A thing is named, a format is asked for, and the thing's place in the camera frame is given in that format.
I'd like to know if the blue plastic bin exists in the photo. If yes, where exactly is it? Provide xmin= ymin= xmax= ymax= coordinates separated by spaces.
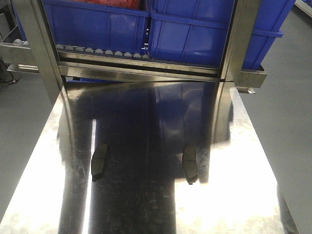
xmin=43 ymin=0 xmax=150 ymax=54
xmin=149 ymin=0 xmax=294 ymax=70

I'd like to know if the dark brake pad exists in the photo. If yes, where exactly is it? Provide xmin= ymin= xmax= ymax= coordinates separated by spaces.
xmin=91 ymin=142 xmax=109 ymax=181
xmin=182 ymin=144 xmax=198 ymax=185

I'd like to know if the blue plastic bin right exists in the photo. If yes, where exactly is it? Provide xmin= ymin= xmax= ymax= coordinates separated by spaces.
xmin=149 ymin=0 xmax=294 ymax=70

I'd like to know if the stainless steel rack frame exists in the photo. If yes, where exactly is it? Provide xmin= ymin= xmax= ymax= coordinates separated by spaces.
xmin=0 ymin=0 xmax=268 ymax=108

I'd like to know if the blue plastic bin left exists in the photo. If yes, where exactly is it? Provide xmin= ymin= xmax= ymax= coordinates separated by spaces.
xmin=43 ymin=0 xmax=150 ymax=54

